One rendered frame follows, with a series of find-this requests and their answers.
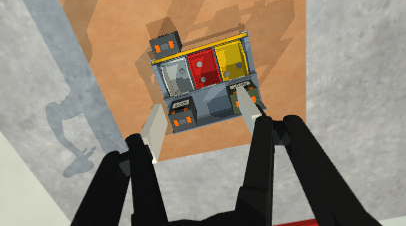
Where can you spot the yellow open bin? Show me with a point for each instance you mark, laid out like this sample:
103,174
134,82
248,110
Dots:
228,55

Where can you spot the black tool case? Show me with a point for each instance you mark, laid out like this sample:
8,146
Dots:
183,114

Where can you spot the grey open bin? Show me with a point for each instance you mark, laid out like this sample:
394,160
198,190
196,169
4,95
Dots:
173,79

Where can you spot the red bin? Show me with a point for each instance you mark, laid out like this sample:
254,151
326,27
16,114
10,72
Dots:
208,69

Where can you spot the grey metal shelf rack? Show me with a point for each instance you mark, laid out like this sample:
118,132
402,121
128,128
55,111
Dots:
212,102

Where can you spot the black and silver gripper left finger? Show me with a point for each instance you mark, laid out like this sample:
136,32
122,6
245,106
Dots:
103,202

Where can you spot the dark green tool case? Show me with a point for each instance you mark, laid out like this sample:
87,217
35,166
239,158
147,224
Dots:
251,89

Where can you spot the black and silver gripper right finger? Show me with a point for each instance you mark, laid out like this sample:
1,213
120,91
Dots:
332,201

